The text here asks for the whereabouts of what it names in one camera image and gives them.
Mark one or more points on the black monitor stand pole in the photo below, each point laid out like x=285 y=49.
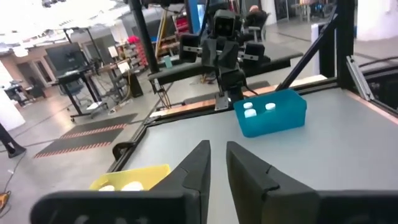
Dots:
x=144 y=34

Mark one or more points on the white pillar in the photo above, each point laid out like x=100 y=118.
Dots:
x=377 y=18
x=9 y=112

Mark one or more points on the black striped floor mat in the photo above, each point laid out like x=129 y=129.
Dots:
x=99 y=124
x=81 y=143

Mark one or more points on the black computer tower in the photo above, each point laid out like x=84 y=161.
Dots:
x=136 y=85

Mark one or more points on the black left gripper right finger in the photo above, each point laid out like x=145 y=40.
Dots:
x=258 y=193

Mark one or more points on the silver metal bracket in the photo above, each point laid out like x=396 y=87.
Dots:
x=359 y=77

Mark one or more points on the black monitor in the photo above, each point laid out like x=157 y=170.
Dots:
x=65 y=56

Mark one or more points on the black standing desk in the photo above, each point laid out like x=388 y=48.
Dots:
x=73 y=77

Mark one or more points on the person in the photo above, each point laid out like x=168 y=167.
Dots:
x=256 y=14

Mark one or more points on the red storage shelving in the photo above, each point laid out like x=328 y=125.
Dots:
x=138 y=49

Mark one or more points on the dark desk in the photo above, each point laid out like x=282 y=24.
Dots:
x=280 y=57

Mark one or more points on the black frame post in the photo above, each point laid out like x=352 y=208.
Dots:
x=345 y=40

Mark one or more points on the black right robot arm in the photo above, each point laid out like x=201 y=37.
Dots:
x=231 y=84

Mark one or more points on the grey office chair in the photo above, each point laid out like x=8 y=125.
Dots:
x=259 y=31

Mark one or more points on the person's leg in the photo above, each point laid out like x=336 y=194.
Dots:
x=11 y=146

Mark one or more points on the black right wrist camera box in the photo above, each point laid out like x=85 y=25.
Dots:
x=224 y=23

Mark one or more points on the teal cup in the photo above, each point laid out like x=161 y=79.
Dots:
x=168 y=61

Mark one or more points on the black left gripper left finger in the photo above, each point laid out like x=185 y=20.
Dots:
x=183 y=186

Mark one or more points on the yellow plastic bin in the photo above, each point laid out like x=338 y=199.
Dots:
x=146 y=175

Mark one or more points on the tall green pill bottle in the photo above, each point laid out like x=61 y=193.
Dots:
x=132 y=186

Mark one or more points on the blue plastic bin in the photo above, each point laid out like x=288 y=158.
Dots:
x=273 y=124

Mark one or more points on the black diagonal frame strut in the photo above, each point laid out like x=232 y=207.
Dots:
x=306 y=53

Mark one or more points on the black table clamp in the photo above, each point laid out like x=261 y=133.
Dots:
x=122 y=147

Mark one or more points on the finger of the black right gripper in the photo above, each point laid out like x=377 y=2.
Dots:
x=255 y=54
x=189 y=46

